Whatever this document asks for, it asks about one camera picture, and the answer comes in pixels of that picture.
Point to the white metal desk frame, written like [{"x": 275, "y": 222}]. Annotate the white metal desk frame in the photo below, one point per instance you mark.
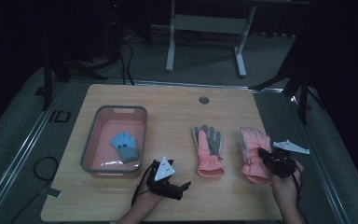
[{"x": 209, "y": 24}]

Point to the pink glove with grey palm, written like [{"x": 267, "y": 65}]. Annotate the pink glove with grey palm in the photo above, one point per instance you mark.
[{"x": 209, "y": 152}]

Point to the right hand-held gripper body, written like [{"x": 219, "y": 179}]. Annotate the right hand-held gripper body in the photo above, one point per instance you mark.
[{"x": 281, "y": 161}]

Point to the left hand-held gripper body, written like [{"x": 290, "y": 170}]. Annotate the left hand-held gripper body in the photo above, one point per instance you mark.
[{"x": 164, "y": 174}]

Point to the grey tape piece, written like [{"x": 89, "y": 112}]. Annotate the grey tape piece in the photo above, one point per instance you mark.
[{"x": 54, "y": 192}]

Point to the blue knit glove dark dots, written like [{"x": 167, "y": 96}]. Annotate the blue knit glove dark dots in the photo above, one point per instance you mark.
[{"x": 126, "y": 146}]

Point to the pink basin with grey rim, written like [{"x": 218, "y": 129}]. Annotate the pink basin with grey rim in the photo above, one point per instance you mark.
[{"x": 102, "y": 149}]

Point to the black tripod stand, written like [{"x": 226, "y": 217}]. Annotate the black tripod stand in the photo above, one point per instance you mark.
[
  {"x": 48, "y": 77},
  {"x": 295, "y": 84}
]

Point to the pink padded glove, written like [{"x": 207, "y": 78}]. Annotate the pink padded glove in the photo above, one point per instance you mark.
[{"x": 251, "y": 155}]

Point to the round grey table grommet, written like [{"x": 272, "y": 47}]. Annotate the round grey table grommet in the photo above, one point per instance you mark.
[{"x": 203, "y": 100}]

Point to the person's right hand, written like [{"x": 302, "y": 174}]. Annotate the person's right hand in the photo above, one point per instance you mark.
[{"x": 287, "y": 186}]

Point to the person's left hand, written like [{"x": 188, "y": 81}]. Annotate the person's left hand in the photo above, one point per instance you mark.
[{"x": 149, "y": 199}]

